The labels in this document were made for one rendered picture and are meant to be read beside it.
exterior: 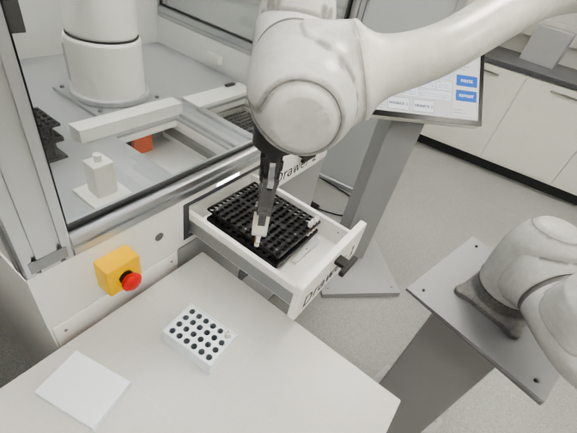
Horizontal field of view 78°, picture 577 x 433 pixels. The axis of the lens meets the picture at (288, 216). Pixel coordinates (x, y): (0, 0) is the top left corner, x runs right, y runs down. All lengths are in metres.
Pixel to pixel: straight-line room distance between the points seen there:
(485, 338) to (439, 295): 0.14
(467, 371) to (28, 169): 1.12
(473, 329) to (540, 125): 2.82
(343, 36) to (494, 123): 3.34
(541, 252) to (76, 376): 0.96
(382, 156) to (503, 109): 2.08
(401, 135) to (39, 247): 1.39
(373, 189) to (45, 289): 1.42
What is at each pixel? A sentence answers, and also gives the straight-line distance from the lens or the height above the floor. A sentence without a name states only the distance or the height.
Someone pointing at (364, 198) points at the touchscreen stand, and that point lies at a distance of 1.81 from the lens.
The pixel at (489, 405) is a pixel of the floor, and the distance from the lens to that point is 1.99.
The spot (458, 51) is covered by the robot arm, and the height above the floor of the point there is 1.40.
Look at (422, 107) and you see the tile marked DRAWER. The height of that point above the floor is 1.00.
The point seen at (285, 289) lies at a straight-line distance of 0.77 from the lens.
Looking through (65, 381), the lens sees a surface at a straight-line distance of 0.80.
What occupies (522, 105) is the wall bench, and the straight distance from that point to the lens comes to 3.63.
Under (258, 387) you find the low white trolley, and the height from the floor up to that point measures 0.76.
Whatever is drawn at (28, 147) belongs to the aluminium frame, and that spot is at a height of 1.17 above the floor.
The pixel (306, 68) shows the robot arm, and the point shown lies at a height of 1.37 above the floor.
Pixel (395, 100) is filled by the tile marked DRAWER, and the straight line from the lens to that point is 1.49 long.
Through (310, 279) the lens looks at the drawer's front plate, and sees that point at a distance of 0.72.
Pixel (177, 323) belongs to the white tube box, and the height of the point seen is 0.79.
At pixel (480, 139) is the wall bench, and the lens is 3.72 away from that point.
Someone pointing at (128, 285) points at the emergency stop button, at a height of 0.88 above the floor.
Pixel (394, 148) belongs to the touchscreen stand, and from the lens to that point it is 1.69.
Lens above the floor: 1.47
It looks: 39 degrees down
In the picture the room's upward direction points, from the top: 14 degrees clockwise
